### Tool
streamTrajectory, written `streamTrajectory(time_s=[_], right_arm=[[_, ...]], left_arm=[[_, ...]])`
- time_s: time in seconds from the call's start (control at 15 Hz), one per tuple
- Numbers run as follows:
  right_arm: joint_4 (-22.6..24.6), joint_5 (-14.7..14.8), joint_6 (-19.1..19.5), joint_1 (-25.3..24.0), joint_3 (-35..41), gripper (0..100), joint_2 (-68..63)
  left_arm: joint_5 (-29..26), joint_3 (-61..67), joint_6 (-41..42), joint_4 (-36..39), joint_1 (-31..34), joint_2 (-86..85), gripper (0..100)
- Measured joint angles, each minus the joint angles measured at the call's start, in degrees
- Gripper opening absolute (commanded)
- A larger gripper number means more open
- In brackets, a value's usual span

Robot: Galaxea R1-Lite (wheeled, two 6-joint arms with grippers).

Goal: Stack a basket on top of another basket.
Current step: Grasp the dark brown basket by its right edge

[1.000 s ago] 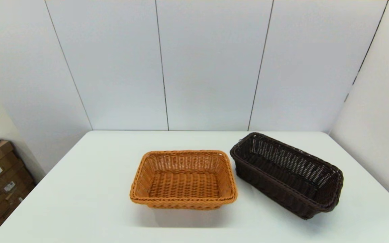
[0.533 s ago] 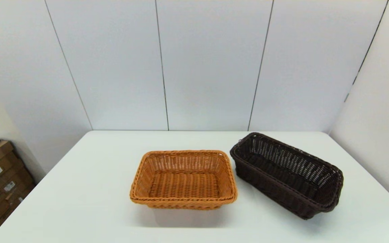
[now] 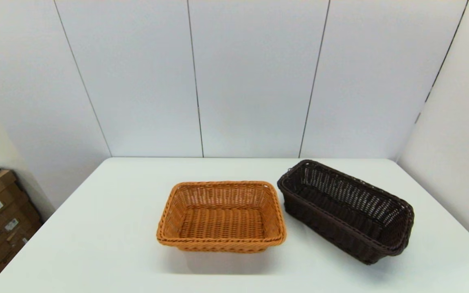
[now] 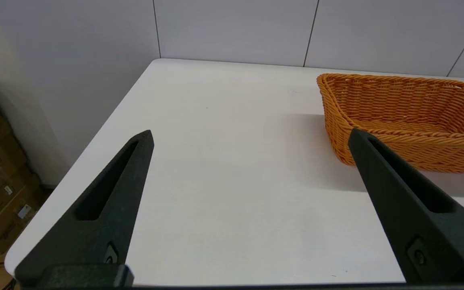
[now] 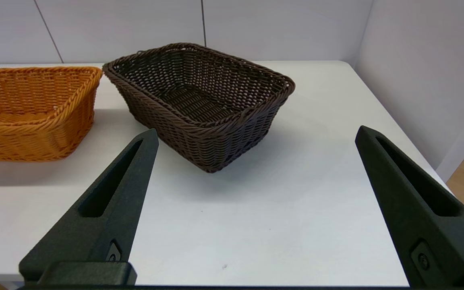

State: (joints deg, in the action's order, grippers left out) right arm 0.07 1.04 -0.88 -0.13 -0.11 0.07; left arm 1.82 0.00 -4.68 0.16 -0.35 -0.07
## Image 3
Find orange wicker basket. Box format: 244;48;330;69
156;180;287;254

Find dark brown wicker basket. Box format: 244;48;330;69
277;159;415;265

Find cardboard box two white labels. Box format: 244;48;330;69
0;201;43;271

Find cardboard box one white label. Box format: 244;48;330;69
0;183;30;230

